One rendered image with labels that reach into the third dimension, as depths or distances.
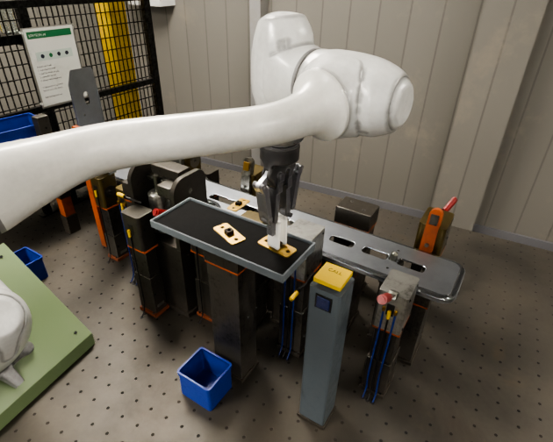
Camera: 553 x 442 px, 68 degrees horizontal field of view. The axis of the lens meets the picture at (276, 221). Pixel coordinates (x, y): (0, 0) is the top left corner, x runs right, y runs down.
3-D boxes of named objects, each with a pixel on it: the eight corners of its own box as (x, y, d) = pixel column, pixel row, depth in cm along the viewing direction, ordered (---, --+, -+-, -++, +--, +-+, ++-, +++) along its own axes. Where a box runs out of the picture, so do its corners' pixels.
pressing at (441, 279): (469, 262, 114) (470, 258, 113) (451, 310, 97) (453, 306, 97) (129, 152, 175) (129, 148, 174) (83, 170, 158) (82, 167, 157)
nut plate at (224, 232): (246, 239, 91) (246, 235, 90) (232, 245, 89) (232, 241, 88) (226, 223, 96) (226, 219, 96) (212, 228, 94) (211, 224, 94)
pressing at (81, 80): (111, 150, 173) (92, 66, 155) (87, 159, 164) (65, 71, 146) (109, 149, 173) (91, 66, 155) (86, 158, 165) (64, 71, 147)
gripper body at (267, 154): (281, 152, 71) (279, 198, 76) (309, 139, 76) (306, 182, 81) (249, 140, 75) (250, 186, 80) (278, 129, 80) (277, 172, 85)
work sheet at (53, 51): (89, 96, 188) (73, 23, 171) (43, 109, 172) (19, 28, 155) (86, 96, 189) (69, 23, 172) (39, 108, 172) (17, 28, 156)
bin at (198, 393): (234, 385, 112) (233, 363, 107) (211, 413, 105) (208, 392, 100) (204, 367, 117) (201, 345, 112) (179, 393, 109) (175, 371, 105)
